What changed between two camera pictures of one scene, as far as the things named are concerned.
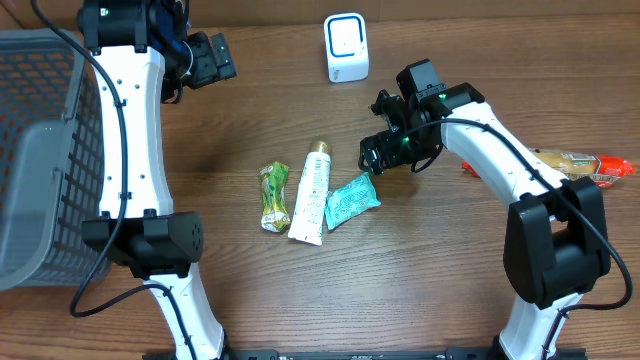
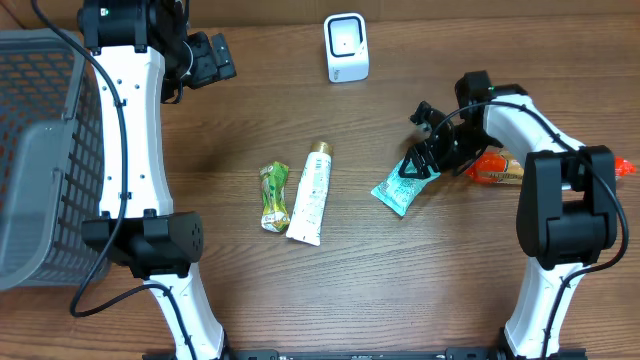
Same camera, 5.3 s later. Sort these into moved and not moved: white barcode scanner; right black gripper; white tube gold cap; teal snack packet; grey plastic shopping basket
Moved: teal snack packet; right black gripper
Not moved: white barcode scanner; grey plastic shopping basket; white tube gold cap
